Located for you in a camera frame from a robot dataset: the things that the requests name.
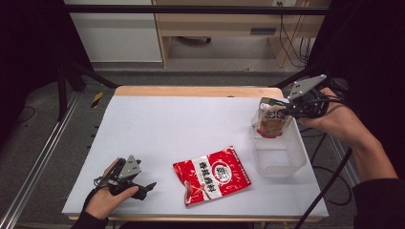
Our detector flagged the black metal stand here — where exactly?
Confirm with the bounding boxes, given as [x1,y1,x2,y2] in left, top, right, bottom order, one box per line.
[56,59,119,122]

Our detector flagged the red and white sauce pouch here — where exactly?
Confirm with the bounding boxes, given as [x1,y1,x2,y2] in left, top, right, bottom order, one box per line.
[172,145,252,208]

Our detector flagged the black hanging cables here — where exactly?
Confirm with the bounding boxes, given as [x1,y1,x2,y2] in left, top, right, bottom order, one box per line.
[278,13,317,69]

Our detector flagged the light wooden desk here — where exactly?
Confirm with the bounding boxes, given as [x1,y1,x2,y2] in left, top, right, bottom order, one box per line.
[152,0,332,69]

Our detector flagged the person's right hand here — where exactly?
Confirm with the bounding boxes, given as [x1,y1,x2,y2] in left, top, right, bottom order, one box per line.
[298,87,380,151]

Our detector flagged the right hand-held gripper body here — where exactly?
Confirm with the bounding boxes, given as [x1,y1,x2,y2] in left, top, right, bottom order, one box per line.
[281,73,331,120]

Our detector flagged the white cabinet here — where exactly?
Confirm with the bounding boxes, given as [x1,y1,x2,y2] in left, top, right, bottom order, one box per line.
[63,0,163,63]

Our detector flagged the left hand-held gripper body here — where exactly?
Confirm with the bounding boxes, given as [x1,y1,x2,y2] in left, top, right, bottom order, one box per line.
[94,154,143,197]

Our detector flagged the clear plastic container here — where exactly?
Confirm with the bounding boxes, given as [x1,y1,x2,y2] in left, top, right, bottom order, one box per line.
[250,96,309,178]

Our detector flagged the person's left hand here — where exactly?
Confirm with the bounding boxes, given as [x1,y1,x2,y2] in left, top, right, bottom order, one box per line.
[84,157,140,220]

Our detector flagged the metal floor rail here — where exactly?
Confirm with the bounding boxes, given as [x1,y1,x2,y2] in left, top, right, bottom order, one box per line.
[0,91,81,229]
[328,135,361,189]

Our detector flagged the yellow and black striped tape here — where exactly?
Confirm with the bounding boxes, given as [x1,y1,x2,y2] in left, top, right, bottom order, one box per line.
[90,91,105,110]

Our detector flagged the thin black floor cable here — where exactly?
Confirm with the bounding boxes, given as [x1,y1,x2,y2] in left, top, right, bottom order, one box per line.
[14,105,36,126]

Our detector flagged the black horizontal bar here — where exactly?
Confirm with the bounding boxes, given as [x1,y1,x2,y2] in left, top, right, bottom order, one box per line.
[63,4,330,16]

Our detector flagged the thick black cable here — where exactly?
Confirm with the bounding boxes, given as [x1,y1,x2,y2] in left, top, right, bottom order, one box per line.
[293,147,354,229]

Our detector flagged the white table board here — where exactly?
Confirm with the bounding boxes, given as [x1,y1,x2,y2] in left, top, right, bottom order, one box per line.
[61,94,330,219]

